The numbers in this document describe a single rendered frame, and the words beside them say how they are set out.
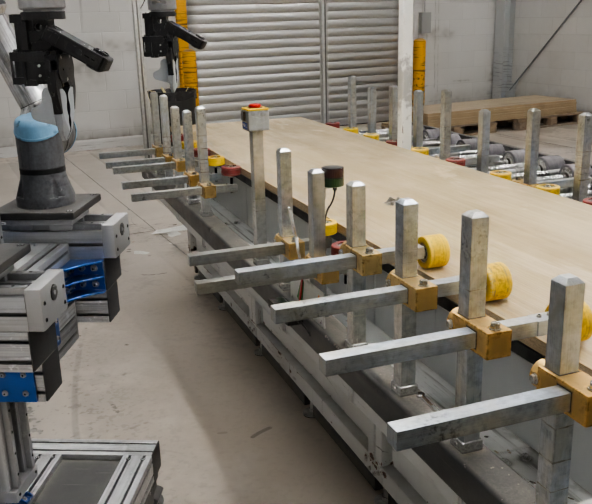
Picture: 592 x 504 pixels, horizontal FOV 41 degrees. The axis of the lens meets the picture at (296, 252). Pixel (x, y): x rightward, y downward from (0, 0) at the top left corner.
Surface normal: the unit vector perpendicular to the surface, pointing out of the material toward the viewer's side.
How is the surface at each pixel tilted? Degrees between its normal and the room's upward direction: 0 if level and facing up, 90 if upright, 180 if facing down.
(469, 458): 0
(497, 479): 0
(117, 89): 90
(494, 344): 90
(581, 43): 90
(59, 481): 0
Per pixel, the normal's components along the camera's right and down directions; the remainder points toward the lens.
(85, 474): -0.03, -0.96
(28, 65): -0.07, 0.29
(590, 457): -0.94, 0.13
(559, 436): 0.35, 0.26
